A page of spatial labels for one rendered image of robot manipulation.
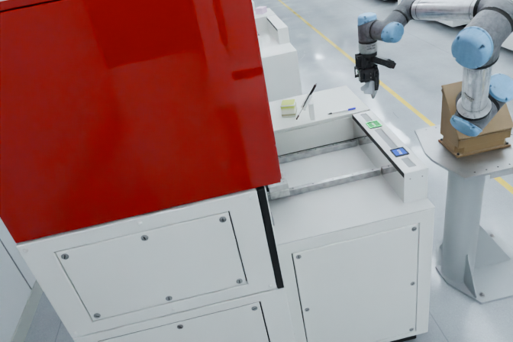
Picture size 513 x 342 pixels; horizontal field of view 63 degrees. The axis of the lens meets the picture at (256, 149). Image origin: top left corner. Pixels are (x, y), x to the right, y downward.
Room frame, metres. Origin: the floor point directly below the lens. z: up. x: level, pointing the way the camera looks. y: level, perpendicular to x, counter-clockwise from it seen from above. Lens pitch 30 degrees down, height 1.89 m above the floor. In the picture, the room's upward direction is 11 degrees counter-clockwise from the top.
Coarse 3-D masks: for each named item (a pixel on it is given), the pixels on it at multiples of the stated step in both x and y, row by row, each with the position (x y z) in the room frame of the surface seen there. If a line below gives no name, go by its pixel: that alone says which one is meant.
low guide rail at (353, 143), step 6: (336, 144) 1.73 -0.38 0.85; (342, 144) 1.72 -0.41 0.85; (348, 144) 1.73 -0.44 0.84; (354, 144) 1.73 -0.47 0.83; (306, 150) 1.73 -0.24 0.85; (312, 150) 1.72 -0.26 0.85; (318, 150) 1.72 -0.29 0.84; (324, 150) 1.72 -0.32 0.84; (330, 150) 1.72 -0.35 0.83; (336, 150) 1.72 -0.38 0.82; (282, 156) 1.71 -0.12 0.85; (288, 156) 1.71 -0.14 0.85; (294, 156) 1.71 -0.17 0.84; (300, 156) 1.71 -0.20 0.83; (306, 156) 1.71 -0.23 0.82; (282, 162) 1.71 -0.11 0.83
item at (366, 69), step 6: (360, 54) 1.66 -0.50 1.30; (372, 54) 1.62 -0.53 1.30; (360, 60) 1.65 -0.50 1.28; (366, 60) 1.64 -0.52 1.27; (354, 66) 1.68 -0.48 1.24; (360, 66) 1.65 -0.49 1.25; (366, 66) 1.64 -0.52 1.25; (372, 66) 1.64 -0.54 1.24; (354, 72) 1.68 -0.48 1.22; (360, 72) 1.61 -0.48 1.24; (366, 72) 1.61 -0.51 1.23; (372, 72) 1.62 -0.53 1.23; (378, 72) 1.62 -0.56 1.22; (360, 78) 1.61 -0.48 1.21; (366, 78) 1.62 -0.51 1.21; (372, 78) 1.62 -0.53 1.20
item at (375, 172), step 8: (376, 168) 1.47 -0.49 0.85; (344, 176) 1.46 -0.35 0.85; (352, 176) 1.45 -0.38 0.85; (360, 176) 1.45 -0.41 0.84; (368, 176) 1.46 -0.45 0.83; (312, 184) 1.45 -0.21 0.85; (320, 184) 1.44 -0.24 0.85; (328, 184) 1.45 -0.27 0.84; (336, 184) 1.45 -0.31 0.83; (296, 192) 1.44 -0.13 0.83; (304, 192) 1.44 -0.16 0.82; (272, 200) 1.43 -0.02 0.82
